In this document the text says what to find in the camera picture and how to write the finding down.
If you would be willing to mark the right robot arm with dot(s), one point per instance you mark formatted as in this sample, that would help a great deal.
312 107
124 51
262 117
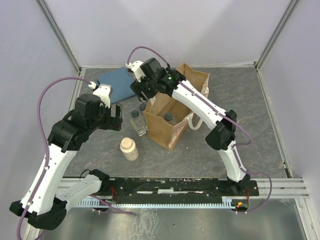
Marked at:
222 123

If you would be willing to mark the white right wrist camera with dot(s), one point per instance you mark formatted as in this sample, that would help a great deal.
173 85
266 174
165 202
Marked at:
135 68

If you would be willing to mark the aluminium frame rail left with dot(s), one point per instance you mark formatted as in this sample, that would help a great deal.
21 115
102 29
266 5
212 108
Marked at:
48 15

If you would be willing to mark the brown canvas bag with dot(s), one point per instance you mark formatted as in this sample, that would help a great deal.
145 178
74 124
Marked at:
158 130

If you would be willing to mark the blue toothed cable strip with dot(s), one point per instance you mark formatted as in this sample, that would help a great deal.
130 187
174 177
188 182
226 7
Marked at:
179 201

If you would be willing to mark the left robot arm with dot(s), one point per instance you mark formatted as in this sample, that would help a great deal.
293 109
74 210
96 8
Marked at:
43 206

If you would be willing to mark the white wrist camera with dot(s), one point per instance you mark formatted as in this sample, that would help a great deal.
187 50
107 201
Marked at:
135 68
104 91

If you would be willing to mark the clear bottle dark cap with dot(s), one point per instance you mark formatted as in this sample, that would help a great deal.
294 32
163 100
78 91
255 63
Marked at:
169 118
142 108
138 122

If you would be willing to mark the folded blue cloth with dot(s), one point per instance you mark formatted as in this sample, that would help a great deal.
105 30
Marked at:
120 80

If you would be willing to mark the beige cylindrical bottle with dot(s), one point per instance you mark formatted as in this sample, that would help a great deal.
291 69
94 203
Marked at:
129 149

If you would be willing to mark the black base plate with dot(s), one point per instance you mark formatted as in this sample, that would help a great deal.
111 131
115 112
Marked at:
119 187

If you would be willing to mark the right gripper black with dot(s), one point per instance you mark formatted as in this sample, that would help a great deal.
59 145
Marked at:
137 87

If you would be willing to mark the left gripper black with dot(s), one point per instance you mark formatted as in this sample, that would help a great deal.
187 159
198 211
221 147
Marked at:
112 123

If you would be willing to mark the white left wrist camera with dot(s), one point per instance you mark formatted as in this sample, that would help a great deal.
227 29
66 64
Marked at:
104 91

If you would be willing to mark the aluminium frame post right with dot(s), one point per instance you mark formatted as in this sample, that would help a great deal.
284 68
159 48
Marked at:
288 12

